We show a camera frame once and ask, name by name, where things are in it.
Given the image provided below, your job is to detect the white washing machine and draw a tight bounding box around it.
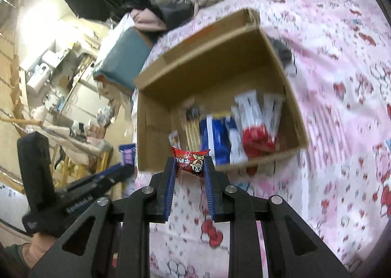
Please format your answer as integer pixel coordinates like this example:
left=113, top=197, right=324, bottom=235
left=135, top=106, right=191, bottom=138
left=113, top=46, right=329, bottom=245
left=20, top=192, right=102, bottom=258
left=26, top=63, right=52, bottom=94

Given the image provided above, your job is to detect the white cabinet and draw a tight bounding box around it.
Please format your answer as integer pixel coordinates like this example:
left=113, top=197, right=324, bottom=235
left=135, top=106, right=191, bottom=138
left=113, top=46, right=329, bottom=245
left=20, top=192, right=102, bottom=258
left=59, top=78, right=111, bottom=120

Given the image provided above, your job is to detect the person's left forearm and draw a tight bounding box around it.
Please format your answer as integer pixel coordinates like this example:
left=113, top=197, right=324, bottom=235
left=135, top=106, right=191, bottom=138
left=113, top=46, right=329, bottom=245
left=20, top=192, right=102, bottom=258
left=0, top=243, right=33, bottom=278

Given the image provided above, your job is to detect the blue white package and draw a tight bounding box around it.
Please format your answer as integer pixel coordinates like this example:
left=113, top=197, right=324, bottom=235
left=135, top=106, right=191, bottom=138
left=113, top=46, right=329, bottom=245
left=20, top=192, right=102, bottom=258
left=119, top=143, right=137, bottom=166

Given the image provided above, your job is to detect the clear plastic bag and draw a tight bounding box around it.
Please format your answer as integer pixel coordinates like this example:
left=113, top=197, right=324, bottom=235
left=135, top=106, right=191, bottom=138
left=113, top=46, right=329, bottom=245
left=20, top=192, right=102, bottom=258
left=97, top=106, right=117, bottom=126

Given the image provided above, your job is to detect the yellow striped snack packet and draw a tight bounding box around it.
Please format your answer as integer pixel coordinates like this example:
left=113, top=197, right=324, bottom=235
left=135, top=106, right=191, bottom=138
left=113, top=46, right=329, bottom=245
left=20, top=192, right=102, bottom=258
left=183, top=98, right=203, bottom=151

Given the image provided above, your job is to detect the person's left hand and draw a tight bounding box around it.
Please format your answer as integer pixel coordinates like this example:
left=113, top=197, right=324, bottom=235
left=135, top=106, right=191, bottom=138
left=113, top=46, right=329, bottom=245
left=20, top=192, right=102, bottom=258
left=30, top=231, right=62, bottom=268

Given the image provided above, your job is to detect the white blue snack packet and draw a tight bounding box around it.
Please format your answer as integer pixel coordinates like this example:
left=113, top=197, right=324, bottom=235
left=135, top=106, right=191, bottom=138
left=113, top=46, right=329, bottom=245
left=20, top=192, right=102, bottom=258
left=226, top=106, right=249, bottom=165

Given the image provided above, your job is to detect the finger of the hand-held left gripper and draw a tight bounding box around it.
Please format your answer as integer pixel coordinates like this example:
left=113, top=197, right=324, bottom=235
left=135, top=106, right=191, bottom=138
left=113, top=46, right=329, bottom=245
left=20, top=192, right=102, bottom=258
left=73, top=163, right=135, bottom=197

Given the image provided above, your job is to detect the pink cartoon print bedsheet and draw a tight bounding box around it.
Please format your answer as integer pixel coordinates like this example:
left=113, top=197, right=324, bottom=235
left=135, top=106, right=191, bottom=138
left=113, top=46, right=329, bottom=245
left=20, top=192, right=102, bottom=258
left=122, top=0, right=391, bottom=278

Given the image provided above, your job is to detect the red white snack packet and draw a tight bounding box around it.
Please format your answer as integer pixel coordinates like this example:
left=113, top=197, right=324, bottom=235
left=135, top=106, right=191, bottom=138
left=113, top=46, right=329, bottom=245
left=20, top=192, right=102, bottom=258
left=235, top=89, right=277, bottom=158

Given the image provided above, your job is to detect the cardboard box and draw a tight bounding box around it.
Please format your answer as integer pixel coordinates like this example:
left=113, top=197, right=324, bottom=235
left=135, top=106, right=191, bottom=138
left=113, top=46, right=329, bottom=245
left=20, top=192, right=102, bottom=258
left=133, top=8, right=310, bottom=175

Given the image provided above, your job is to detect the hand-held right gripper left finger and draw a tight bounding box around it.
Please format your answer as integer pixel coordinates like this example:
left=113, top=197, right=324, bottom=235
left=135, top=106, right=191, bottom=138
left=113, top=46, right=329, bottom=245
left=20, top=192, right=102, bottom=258
left=29, top=156, right=178, bottom=278

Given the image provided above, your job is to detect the teal padded furniture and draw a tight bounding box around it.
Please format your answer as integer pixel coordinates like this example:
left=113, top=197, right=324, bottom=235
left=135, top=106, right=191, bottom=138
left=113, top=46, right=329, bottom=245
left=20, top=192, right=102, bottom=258
left=92, top=27, right=153, bottom=90

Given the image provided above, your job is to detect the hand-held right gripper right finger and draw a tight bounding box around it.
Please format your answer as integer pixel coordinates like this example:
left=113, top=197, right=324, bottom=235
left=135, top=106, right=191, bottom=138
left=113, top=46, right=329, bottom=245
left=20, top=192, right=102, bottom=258
left=203, top=155, right=352, bottom=278

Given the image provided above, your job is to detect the small pale snack packet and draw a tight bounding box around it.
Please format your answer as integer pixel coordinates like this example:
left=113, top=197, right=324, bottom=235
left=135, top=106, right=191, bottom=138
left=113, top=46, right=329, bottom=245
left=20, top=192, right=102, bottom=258
left=169, top=130, right=181, bottom=152

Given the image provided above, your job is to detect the black plastic bag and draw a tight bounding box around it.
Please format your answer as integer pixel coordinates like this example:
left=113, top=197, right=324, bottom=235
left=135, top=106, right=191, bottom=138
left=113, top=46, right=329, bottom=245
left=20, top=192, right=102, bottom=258
left=161, top=0, right=196, bottom=29

